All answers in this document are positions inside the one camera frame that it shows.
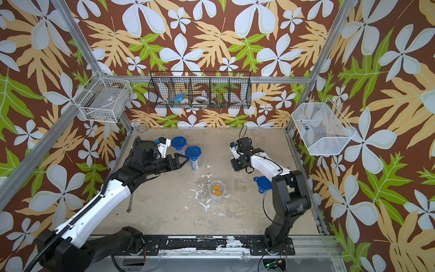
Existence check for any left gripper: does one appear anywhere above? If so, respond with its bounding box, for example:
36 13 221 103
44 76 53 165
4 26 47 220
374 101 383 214
144 152 189 177

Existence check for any blue lid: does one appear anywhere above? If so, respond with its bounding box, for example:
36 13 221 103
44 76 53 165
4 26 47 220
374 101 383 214
171 136 187 151
253 176 272 194
185 146 202 161

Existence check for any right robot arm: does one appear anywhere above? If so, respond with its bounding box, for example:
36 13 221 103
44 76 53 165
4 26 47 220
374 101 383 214
230 137 312 253

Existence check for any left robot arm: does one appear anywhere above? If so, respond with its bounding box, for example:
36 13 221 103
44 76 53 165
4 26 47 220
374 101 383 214
25 137 189 272

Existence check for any blue lid behind cup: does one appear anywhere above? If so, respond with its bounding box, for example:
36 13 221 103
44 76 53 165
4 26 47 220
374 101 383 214
253 176 272 194

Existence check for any glass jar corner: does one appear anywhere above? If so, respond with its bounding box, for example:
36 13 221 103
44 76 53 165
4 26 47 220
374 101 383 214
133 120 148 133

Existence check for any small metal wrench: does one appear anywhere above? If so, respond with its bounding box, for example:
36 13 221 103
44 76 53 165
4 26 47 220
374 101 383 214
127 193 134 213

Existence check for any white mesh basket right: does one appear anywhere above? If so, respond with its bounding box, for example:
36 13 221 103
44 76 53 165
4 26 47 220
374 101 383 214
292 102 356 156

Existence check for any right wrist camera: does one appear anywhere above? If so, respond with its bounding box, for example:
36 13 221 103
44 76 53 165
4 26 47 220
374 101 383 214
230 142 240 159

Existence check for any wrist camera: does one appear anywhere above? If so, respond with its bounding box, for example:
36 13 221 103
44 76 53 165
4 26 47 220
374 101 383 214
230 142 240 159
155 137 171 158

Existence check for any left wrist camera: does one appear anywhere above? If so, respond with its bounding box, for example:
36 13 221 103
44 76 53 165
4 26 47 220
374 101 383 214
155 137 171 158

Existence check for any black wire basket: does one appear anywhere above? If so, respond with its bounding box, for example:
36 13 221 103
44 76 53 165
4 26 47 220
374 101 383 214
145 71 252 109

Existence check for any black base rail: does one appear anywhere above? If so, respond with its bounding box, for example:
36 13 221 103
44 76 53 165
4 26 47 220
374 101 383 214
142 235 296 256

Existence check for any white wire basket left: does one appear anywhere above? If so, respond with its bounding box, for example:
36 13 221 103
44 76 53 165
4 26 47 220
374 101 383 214
74 74 133 123

